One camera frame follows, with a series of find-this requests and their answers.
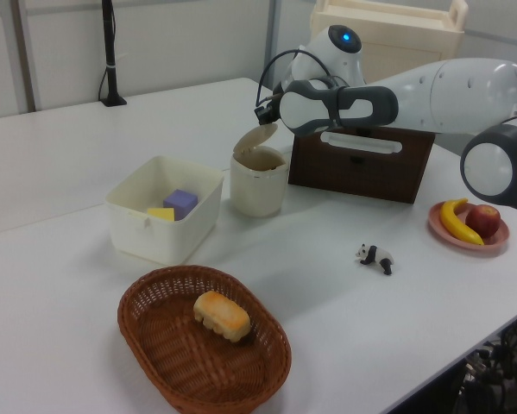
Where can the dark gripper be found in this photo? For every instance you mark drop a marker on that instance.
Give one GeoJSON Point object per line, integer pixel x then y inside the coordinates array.
{"type": "Point", "coordinates": [275, 105]}

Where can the beige trash can lid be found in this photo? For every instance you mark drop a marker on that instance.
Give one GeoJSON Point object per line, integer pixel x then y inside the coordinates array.
{"type": "Point", "coordinates": [254, 140]}

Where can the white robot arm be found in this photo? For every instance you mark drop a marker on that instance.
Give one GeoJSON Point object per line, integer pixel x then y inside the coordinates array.
{"type": "Point", "coordinates": [456, 95]}

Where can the cream plastic trash can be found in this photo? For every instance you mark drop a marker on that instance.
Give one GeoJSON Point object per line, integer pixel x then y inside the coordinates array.
{"type": "Point", "coordinates": [258, 190]}

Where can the brown wooden box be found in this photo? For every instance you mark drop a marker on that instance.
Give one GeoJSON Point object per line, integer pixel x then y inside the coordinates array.
{"type": "Point", "coordinates": [327, 172]}

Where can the purple foam cube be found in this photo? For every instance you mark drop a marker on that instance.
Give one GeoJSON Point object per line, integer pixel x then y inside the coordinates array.
{"type": "Point", "coordinates": [180, 202]}

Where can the yellow foam cube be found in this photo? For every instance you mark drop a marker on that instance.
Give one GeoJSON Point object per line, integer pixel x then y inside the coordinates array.
{"type": "Point", "coordinates": [161, 213]}

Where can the cream plastic bin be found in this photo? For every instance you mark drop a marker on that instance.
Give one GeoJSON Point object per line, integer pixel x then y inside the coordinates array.
{"type": "Point", "coordinates": [163, 241]}

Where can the small panda figurine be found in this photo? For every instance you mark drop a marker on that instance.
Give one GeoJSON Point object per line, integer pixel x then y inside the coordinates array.
{"type": "Point", "coordinates": [379, 255]}

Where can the toasted bread loaf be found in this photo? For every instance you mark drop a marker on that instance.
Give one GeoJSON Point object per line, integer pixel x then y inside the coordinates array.
{"type": "Point", "coordinates": [221, 315]}

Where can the yellow banana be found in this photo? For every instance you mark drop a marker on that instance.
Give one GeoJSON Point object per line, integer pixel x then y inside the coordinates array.
{"type": "Point", "coordinates": [454, 224]}

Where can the red apple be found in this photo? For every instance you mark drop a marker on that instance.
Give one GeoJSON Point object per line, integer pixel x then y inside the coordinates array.
{"type": "Point", "coordinates": [482, 220]}

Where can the pink plate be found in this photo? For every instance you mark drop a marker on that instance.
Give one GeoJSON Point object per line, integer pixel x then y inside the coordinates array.
{"type": "Point", "coordinates": [499, 235]}

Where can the brown wicker basket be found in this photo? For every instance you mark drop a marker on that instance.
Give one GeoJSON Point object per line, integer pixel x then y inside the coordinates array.
{"type": "Point", "coordinates": [176, 366]}

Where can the black camera stand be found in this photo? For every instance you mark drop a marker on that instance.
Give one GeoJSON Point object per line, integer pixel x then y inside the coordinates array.
{"type": "Point", "coordinates": [110, 43]}

